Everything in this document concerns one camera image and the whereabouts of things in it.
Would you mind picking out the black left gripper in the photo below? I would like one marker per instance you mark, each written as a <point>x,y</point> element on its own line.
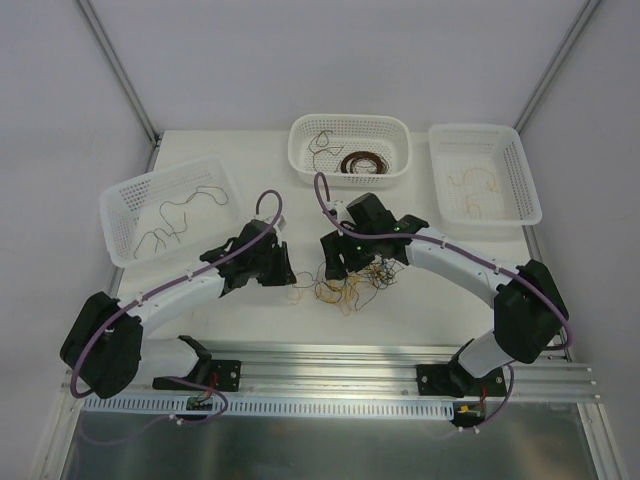
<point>275,261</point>

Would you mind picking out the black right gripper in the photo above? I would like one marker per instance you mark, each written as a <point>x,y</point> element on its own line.
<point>338,248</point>

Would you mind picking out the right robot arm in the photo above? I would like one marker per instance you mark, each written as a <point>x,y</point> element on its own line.
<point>528,310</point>

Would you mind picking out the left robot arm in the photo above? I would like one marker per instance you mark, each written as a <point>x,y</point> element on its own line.
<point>106,347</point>

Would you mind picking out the white perforated basket middle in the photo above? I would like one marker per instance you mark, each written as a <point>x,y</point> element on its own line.
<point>352,150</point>

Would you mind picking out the white perforated basket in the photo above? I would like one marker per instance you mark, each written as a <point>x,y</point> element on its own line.
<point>482,177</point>
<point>352,150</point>
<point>161,213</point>

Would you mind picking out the white perforated basket left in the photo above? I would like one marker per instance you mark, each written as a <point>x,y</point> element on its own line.
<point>161,213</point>

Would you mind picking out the white perforated basket right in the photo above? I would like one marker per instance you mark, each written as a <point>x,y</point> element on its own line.
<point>482,177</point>

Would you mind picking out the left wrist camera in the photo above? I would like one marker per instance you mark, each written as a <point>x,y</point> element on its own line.
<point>276,222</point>

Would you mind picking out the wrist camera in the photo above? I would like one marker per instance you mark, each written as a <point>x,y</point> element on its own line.
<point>338,211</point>
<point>276,222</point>

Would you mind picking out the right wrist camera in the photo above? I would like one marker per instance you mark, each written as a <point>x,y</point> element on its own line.
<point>338,211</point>

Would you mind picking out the aluminium mounting rail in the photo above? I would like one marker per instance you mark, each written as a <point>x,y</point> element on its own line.
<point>370,371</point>

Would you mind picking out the white slotted cable duct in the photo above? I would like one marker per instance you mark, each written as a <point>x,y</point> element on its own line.
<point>273,407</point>

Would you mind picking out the aluminium frame post left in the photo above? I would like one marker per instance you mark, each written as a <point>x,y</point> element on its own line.
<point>100,35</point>

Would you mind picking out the aluminium frame post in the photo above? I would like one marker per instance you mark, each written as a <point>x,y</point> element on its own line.
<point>569,42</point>
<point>100,35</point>

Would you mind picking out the aluminium frame post right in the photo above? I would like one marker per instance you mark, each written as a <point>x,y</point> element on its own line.
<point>569,42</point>

